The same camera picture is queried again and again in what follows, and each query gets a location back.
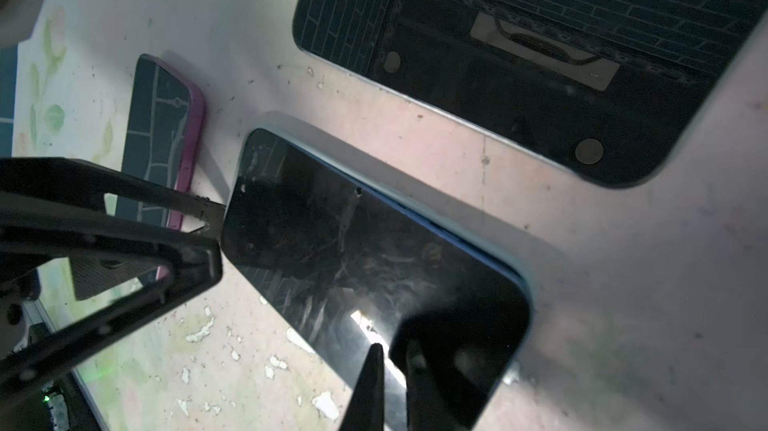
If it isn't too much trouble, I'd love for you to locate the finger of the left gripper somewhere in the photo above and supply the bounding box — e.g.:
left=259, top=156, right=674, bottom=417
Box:
left=1, top=212, right=223, bottom=407
left=1, top=158, right=225, bottom=233

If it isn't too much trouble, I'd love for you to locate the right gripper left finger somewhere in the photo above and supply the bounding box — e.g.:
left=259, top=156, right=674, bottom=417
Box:
left=339, top=343, right=385, bottom=431

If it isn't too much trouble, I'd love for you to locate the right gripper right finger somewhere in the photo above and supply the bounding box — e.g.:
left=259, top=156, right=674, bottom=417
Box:
left=405, top=340, right=465, bottom=431

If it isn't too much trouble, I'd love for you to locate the blue phone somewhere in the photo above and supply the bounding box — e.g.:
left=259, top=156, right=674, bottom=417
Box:
left=221, top=129, right=532, bottom=430

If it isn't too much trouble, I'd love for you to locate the black phone left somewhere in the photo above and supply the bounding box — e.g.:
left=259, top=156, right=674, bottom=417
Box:
left=121, top=54, right=206, bottom=193

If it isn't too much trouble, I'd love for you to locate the black phone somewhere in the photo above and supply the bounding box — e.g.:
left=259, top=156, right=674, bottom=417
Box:
left=121, top=54, right=206, bottom=193
left=293, top=0, right=767, bottom=188

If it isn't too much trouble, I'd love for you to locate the black phone upper centre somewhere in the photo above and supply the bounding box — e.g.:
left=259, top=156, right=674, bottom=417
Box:
left=293, top=0, right=767, bottom=188

